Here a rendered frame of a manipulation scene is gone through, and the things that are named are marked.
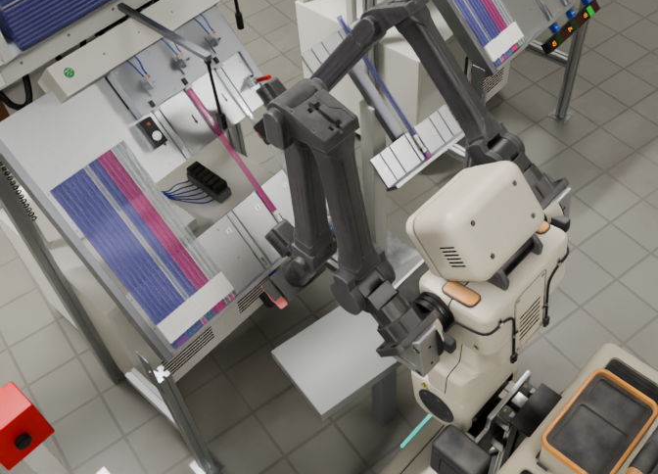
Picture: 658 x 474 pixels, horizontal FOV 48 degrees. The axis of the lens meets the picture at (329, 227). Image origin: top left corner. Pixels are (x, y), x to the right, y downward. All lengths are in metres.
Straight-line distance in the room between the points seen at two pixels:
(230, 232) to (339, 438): 0.90
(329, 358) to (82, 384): 1.14
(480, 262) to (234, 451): 1.50
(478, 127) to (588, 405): 0.62
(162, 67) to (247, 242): 0.52
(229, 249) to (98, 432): 1.00
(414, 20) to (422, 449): 1.27
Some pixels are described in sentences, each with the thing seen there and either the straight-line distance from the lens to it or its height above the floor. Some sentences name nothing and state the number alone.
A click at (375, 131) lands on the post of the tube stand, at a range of 2.41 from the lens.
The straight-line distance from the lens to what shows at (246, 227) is 2.05.
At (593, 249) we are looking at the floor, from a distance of 3.10.
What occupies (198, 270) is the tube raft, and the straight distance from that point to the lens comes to 1.99.
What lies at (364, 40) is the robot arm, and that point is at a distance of 1.59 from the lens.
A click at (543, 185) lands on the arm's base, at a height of 1.23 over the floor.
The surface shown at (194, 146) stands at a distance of 2.03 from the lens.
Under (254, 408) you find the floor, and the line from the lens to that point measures 2.67.
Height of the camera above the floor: 2.37
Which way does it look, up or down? 50 degrees down
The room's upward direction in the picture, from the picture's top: 6 degrees counter-clockwise
